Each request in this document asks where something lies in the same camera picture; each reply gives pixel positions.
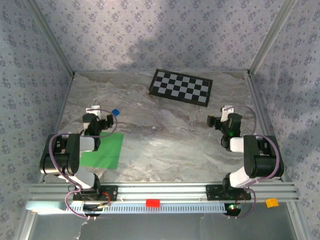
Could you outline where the green paper sheet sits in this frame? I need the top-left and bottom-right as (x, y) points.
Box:
(79, 132), (125, 170)

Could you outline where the black white checkerboard board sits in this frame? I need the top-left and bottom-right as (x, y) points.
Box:
(148, 68), (214, 108)

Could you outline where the circuit board with LEDs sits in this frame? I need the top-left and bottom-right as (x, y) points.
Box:
(224, 203), (244, 211)

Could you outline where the orange toy brick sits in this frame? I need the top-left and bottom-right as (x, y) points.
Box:
(265, 197), (280, 209)

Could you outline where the red toy brick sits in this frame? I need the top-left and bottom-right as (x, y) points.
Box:
(145, 198), (161, 208)

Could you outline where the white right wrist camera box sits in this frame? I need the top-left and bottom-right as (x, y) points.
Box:
(220, 105), (235, 123)

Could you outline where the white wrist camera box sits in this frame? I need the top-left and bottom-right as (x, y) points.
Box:
(85, 105), (101, 118)
(220, 105), (235, 123)

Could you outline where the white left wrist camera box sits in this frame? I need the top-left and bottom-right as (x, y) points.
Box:
(85, 105), (101, 118)

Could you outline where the aluminium frame bar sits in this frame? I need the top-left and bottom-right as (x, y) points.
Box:
(246, 74), (289, 183)
(73, 69), (250, 75)
(38, 73), (76, 185)

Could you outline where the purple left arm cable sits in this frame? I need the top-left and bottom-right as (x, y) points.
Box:
(48, 108), (118, 220)

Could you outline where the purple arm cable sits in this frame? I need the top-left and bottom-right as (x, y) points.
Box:
(48, 108), (118, 220)
(223, 104), (285, 220)

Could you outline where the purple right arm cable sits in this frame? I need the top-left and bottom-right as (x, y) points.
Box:
(223, 104), (285, 220)

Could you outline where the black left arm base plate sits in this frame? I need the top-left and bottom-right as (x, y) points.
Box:
(72, 184), (119, 202)

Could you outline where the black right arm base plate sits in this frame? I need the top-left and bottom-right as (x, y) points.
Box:
(205, 184), (252, 201)

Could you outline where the black controller box with wires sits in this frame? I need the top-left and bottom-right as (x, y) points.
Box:
(83, 202), (111, 213)

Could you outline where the aluminium mounting rail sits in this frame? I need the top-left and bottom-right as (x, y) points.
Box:
(23, 181), (300, 203)

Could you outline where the white slotted cable duct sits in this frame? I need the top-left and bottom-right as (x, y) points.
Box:
(65, 201), (227, 215)

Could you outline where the aluminium frame post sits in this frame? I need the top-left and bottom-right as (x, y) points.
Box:
(247, 0), (298, 75)
(26, 0), (76, 76)

